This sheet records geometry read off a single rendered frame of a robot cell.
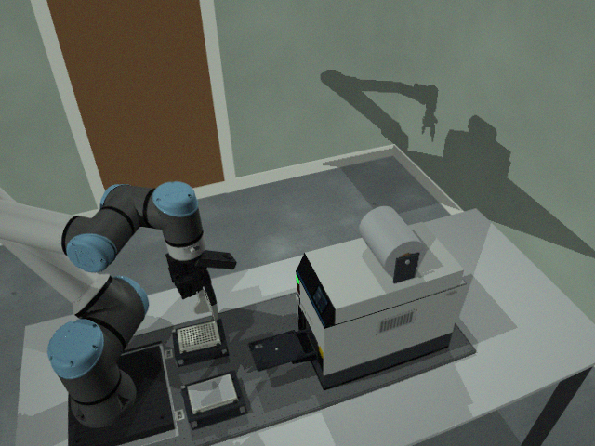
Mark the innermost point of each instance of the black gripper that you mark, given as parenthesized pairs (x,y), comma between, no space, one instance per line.
(188,276)

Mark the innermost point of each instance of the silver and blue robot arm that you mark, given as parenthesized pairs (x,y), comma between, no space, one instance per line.
(85,362)

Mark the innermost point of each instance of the grey cylinder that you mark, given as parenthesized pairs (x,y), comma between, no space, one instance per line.
(388,237)

